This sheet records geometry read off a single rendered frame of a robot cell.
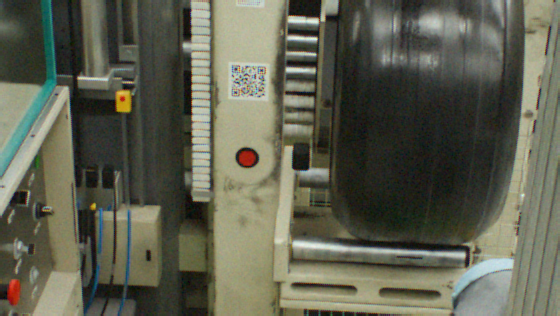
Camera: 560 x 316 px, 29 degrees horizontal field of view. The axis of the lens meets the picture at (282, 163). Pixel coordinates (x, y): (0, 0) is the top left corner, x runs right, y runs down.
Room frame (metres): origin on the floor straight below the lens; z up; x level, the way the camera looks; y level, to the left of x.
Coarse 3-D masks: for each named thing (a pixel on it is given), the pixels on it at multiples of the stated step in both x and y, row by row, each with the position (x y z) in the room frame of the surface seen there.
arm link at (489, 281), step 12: (480, 264) 1.25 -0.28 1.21; (492, 264) 1.24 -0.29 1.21; (504, 264) 1.24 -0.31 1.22; (468, 276) 1.24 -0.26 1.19; (480, 276) 1.23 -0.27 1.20; (492, 276) 1.22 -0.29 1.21; (504, 276) 1.21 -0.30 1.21; (456, 288) 1.24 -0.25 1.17; (468, 288) 1.22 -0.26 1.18; (480, 288) 1.21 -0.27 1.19; (492, 288) 1.20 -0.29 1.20; (504, 288) 1.19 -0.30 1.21; (456, 300) 1.23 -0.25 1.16; (468, 300) 1.21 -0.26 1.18; (480, 300) 1.19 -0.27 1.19; (492, 300) 1.18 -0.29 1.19; (504, 300) 1.17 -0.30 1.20; (456, 312) 1.20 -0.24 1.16; (468, 312) 1.19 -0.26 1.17; (480, 312) 1.18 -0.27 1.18; (492, 312) 1.17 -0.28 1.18; (504, 312) 1.16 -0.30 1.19
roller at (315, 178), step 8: (312, 168) 2.04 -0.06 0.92; (320, 168) 2.04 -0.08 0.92; (328, 168) 2.04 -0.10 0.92; (304, 176) 2.02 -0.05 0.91; (312, 176) 2.02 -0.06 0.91; (320, 176) 2.02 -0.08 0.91; (328, 176) 2.02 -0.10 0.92; (296, 184) 2.02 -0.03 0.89; (304, 184) 2.02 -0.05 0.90; (312, 184) 2.02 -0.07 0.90; (320, 184) 2.01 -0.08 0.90; (328, 184) 2.01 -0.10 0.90
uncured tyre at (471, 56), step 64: (384, 0) 1.71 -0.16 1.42; (448, 0) 1.71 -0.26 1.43; (512, 0) 1.73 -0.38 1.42; (384, 64) 1.63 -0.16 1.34; (448, 64) 1.63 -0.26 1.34; (512, 64) 1.65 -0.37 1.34; (384, 128) 1.60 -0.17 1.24; (448, 128) 1.59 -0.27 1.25; (512, 128) 1.62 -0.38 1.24; (384, 192) 1.60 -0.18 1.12; (448, 192) 1.60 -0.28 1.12
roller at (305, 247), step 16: (304, 240) 1.75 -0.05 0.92; (320, 240) 1.75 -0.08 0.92; (336, 240) 1.75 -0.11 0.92; (352, 240) 1.75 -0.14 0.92; (368, 240) 1.76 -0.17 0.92; (304, 256) 1.74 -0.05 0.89; (320, 256) 1.73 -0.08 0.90; (336, 256) 1.73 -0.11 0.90; (352, 256) 1.73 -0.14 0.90; (368, 256) 1.73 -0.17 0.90; (384, 256) 1.73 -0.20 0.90; (400, 256) 1.73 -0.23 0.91; (416, 256) 1.73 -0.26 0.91; (432, 256) 1.73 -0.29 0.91; (448, 256) 1.73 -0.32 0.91; (464, 256) 1.73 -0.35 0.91
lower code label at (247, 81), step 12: (240, 72) 1.82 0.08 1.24; (252, 72) 1.82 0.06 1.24; (264, 72) 1.82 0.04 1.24; (228, 84) 1.82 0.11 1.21; (240, 84) 1.82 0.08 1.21; (252, 84) 1.82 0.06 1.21; (264, 84) 1.82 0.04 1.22; (228, 96) 1.82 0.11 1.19; (240, 96) 1.82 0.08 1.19; (252, 96) 1.82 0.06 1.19; (264, 96) 1.82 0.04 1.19
